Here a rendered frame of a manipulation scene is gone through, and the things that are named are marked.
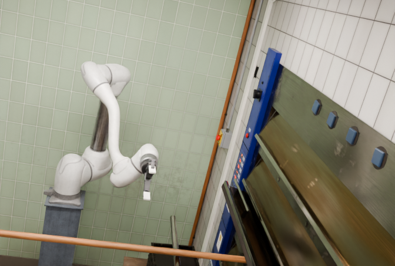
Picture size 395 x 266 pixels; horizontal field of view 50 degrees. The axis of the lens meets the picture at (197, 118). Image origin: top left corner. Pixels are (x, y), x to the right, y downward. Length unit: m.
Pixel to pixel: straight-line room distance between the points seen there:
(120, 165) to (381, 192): 1.38
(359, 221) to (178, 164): 2.04
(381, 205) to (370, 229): 0.10
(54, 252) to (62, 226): 0.18
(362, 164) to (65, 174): 1.73
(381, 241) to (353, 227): 0.12
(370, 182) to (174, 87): 1.95
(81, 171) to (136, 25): 1.03
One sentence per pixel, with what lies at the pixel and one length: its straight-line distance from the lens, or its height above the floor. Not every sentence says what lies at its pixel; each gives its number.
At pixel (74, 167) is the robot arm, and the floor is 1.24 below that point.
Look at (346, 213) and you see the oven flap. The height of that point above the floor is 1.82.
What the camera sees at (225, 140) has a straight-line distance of 2.82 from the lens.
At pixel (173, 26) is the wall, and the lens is 2.95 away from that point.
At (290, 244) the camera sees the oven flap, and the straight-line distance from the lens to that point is 1.77.
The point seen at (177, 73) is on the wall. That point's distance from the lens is 3.01.
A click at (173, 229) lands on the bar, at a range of 2.29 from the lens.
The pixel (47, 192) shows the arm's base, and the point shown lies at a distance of 2.73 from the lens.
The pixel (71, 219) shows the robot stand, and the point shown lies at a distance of 2.71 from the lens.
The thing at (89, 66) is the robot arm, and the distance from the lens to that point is 2.44.
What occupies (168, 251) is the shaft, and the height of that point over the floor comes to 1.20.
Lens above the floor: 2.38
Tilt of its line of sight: 17 degrees down
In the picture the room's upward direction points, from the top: 13 degrees clockwise
